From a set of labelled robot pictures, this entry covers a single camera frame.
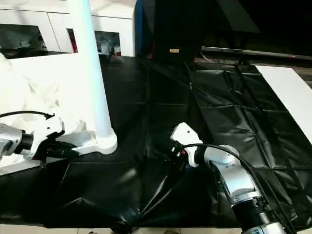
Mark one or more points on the red white bottle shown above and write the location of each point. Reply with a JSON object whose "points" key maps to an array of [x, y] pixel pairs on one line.
{"points": [[73, 41]]}

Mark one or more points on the long black pole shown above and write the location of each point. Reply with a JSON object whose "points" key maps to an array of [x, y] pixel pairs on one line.
{"points": [[243, 52]]}

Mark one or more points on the white glass-door cabinet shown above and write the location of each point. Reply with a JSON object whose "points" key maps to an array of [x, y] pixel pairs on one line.
{"points": [[48, 19]]}

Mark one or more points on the white plastic table leg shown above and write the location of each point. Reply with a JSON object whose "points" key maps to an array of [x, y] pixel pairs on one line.
{"points": [[90, 73]]}

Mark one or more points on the white patterned figure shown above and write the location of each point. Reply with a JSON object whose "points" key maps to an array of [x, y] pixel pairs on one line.
{"points": [[105, 46]]}

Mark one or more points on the black table mat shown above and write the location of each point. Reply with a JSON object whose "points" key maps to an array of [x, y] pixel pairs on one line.
{"points": [[195, 109]]}

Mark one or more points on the white plastic table top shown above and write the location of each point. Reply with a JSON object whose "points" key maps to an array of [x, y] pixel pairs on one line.
{"points": [[36, 78]]}

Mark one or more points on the white flat board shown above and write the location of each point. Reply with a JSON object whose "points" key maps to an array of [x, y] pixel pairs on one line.
{"points": [[287, 90]]}

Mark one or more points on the black fabric covered furniture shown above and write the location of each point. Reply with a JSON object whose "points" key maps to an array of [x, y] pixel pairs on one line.
{"points": [[195, 24]]}

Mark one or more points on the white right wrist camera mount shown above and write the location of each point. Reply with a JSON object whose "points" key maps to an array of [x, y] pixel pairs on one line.
{"points": [[186, 134]]}

